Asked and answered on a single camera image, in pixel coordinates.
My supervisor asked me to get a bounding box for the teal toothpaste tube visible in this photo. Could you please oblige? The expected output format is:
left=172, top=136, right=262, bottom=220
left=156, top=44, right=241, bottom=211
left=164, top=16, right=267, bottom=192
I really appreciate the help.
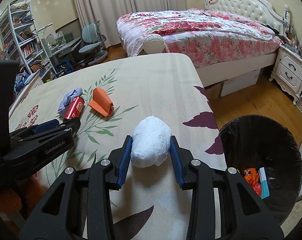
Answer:
left=259, top=167, right=270, bottom=199

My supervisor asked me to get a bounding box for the red can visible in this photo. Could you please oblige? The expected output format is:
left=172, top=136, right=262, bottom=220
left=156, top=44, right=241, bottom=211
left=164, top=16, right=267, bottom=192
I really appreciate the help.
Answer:
left=63, top=96, right=85, bottom=122

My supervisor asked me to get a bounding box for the orange wrapper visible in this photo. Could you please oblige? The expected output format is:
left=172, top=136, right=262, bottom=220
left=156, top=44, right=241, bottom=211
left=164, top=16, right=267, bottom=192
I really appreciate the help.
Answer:
left=243, top=168, right=259, bottom=185

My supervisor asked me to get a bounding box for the lavender cloth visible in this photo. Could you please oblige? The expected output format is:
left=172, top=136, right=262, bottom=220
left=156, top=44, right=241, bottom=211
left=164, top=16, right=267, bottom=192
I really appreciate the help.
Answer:
left=58, top=87, right=83, bottom=117

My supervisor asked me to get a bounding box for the orange paper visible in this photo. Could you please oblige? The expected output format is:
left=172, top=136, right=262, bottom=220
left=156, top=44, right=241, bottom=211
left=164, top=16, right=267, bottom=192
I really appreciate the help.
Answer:
left=88, top=88, right=114, bottom=118

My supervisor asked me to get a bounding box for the white paper ball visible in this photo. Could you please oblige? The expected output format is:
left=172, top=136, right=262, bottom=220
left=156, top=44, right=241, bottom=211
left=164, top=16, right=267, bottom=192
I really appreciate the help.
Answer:
left=131, top=116, right=171, bottom=168

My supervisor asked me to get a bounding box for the red plastic bag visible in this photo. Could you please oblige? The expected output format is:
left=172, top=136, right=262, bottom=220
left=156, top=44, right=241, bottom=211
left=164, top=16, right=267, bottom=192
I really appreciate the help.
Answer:
left=251, top=182, right=261, bottom=197

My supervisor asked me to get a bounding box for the black trash bin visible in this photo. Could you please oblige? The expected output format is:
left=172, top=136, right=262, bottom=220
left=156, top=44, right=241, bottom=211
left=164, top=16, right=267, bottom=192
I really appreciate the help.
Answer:
left=220, top=115, right=302, bottom=224

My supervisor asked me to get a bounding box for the study desk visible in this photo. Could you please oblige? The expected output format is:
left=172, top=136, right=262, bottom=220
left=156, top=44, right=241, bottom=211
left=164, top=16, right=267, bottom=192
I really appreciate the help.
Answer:
left=38, top=23, right=82, bottom=74

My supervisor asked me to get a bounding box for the floral cream tablecloth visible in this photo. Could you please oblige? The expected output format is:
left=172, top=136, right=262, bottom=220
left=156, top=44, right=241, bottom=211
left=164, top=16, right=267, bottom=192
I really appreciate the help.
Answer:
left=9, top=53, right=226, bottom=239

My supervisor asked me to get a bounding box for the white bookshelf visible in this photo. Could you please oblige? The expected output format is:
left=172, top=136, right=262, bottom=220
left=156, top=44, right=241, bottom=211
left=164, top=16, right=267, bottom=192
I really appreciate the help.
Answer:
left=0, top=0, right=53, bottom=81

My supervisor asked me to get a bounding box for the grey-blue desk chair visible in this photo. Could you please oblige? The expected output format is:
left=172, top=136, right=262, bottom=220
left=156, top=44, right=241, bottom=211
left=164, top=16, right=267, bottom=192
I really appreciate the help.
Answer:
left=79, top=22, right=108, bottom=66

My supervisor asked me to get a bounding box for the white box under bed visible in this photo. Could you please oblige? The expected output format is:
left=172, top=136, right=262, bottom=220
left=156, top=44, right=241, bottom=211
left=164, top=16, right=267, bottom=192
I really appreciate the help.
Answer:
left=220, top=69, right=260, bottom=96

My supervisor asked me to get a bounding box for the white nightstand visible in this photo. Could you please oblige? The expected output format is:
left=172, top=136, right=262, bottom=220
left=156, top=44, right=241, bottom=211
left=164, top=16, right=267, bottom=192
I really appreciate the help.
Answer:
left=269, top=44, right=302, bottom=105

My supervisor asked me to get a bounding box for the pink floral quilt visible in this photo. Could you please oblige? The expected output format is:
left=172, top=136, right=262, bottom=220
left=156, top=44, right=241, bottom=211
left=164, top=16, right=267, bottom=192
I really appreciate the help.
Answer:
left=117, top=9, right=282, bottom=68

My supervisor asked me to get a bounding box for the white bed with headboard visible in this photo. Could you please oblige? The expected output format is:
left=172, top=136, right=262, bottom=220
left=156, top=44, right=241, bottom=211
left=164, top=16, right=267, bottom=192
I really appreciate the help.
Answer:
left=116, top=0, right=291, bottom=86

